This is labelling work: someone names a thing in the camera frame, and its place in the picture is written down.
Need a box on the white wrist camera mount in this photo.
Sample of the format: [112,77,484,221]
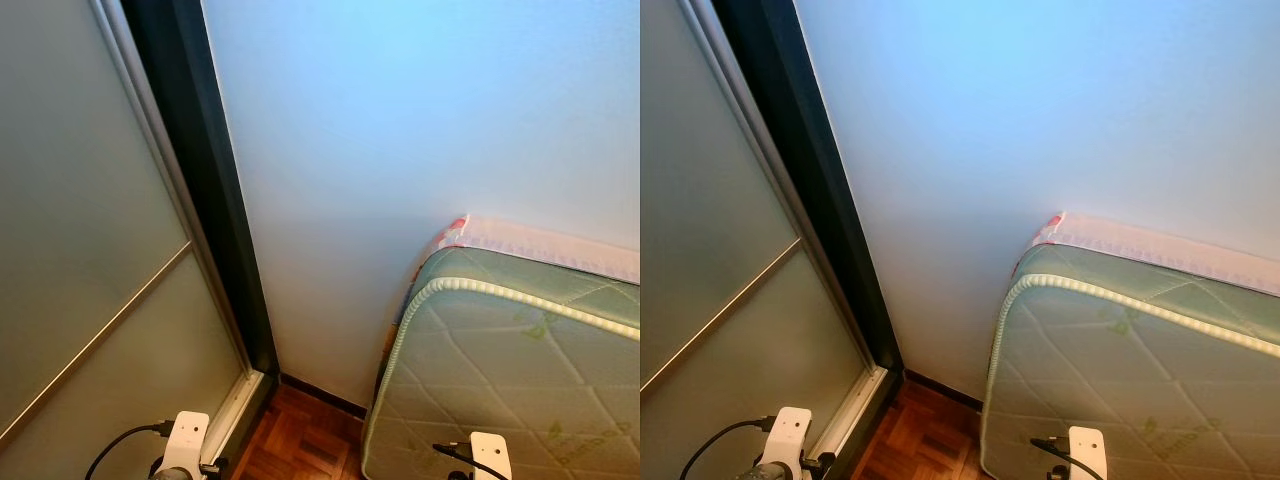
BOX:
[160,411,211,479]
[470,431,513,480]
[1068,427,1107,480]
[762,407,813,471]

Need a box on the dark skirting board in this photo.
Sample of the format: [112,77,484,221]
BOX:
[903,370,986,413]
[280,373,369,416]

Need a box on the dark door frame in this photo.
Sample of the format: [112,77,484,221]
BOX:
[712,0,906,480]
[120,0,283,480]

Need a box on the frosted glass sliding door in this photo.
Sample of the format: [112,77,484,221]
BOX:
[640,0,889,480]
[0,0,263,480]

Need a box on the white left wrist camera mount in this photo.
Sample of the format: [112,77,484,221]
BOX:
[762,407,813,471]
[160,411,211,479]

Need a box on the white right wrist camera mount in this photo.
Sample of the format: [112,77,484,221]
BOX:
[1068,427,1107,480]
[470,431,513,480]

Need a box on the green quilted mattress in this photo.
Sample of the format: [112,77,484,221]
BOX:
[360,245,640,480]
[980,243,1280,480]

